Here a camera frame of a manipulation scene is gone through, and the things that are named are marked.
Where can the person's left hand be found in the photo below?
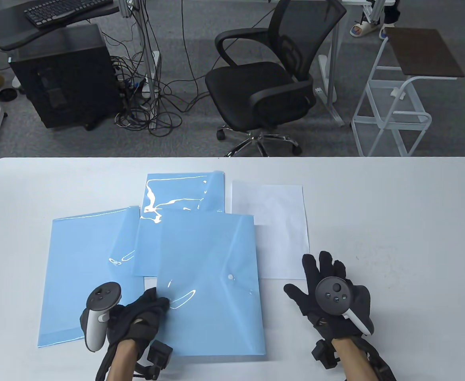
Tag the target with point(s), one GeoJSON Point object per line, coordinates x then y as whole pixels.
{"type": "Point", "coordinates": [141, 317]}

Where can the person's right hand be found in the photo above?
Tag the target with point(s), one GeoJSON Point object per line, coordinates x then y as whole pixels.
{"type": "Point", "coordinates": [307, 305]}

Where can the blue plastic snap envelope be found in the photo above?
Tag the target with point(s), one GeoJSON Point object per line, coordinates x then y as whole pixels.
{"type": "Point", "coordinates": [149, 246]}
{"type": "Point", "coordinates": [81, 270]}
{"type": "Point", "coordinates": [208, 254]}

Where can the white paper sheet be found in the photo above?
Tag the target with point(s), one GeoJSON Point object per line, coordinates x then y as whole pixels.
{"type": "Point", "coordinates": [272, 202]}

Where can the person's left forearm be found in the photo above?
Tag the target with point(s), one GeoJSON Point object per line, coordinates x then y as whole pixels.
{"type": "Point", "coordinates": [121, 361]}

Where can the white and black controller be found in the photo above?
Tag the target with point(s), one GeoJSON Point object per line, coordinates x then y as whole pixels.
{"type": "Point", "coordinates": [333, 295]}
{"type": "Point", "coordinates": [103, 295]}

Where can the black battery pack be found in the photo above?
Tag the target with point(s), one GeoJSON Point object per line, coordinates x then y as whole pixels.
{"type": "Point", "coordinates": [383, 369]}

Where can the black mesh office chair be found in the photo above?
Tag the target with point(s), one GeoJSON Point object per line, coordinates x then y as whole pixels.
{"type": "Point", "coordinates": [252, 85]}

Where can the small white object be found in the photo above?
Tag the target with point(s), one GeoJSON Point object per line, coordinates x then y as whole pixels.
{"type": "Point", "coordinates": [397, 93]}

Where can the black computer tower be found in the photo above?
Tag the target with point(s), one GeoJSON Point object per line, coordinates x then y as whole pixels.
{"type": "Point", "coordinates": [65, 79]}

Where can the grey metal desk leg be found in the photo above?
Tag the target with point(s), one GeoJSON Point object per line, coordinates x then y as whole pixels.
{"type": "Point", "coordinates": [147, 59]}

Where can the black round lid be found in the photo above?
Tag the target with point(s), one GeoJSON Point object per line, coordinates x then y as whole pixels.
{"type": "Point", "coordinates": [8, 95]}

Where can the white power strip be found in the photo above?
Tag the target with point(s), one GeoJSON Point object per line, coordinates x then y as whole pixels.
{"type": "Point", "coordinates": [157, 58]}

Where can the white cart with brown top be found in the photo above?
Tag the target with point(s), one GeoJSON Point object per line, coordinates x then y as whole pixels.
{"type": "Point", "coordinates": [423, 51]}

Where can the black keyboard desk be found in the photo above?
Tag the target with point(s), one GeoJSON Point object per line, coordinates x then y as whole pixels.
{"type": "Point", "coordinates": [2, 31]}

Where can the black keyboard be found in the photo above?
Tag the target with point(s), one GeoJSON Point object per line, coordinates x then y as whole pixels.
{"type": "Point", "coordinates": [57, 10]}

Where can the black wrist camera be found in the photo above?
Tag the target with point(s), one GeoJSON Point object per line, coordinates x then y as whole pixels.
{"type": "Point", "coordinates": [324, 355]}
{"type": "Point", "coordinates": [159, 353]}

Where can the white desk frame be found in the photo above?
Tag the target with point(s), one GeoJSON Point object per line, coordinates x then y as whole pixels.
{"type": "Point", "coordinates": [332, 59]}

